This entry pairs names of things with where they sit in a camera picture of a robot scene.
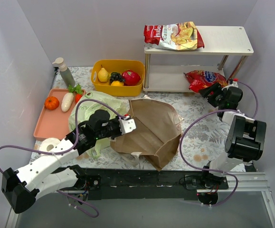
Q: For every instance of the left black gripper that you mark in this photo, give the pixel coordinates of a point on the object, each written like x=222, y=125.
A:
x=115, y=128

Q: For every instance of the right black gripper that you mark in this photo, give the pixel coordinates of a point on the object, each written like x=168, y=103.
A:
x=213, y=94

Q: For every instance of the red snack bag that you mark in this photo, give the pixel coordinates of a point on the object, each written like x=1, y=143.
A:
x=200, y=79

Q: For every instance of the green plastic grocery bag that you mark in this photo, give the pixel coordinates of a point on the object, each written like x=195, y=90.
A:
x=86, y=109

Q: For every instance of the brown jute tote bag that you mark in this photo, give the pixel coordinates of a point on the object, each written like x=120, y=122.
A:
x=157, y=134

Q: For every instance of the red chili pepper toy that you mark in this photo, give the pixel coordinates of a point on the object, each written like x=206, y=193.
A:
x=79, y=93

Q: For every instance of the white radish toy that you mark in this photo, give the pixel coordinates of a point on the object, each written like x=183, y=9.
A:
x=68, y=99

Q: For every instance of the black grape bunch toy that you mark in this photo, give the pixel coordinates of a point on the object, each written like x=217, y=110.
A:
x=115, y=76

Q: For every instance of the yellow pear toy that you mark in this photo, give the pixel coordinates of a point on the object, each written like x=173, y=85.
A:
x=103, y=75

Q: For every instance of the red dragon fruit toy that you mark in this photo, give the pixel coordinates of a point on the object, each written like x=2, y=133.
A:
x=131, y=78

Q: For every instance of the red white chips bag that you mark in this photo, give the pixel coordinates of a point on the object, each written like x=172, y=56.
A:
x=177, y=37

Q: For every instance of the orange pumpkin toy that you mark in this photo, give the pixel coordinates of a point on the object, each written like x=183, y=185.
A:
x=51, y=103

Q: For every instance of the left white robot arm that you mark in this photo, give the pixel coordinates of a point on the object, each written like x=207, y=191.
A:
x=22, y=187

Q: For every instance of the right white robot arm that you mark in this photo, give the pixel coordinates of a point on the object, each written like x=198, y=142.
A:
x=246, y=136

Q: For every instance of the floral table mat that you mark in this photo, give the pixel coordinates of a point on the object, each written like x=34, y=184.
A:
x=204, y=142

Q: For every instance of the yellow plastic basket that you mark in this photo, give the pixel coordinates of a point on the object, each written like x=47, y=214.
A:
x=118, y=65

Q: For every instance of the white two-tier shelf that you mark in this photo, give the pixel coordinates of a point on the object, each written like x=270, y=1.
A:
x=164, y=69

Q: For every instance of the white blue tape roll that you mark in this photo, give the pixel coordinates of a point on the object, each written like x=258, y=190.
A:
x=48, y=144

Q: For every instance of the grey pump soap bottle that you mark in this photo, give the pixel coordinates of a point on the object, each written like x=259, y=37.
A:
x=65, y=72

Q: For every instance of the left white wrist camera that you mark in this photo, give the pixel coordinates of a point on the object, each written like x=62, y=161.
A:
x=127, y=124

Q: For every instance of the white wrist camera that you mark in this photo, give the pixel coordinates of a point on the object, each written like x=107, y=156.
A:
x=231, y=83
x=127, y=124

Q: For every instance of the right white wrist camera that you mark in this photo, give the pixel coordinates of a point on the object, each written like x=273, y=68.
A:
x=231, y=83

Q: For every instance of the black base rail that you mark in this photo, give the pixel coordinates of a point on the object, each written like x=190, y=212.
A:
x=102, y=184

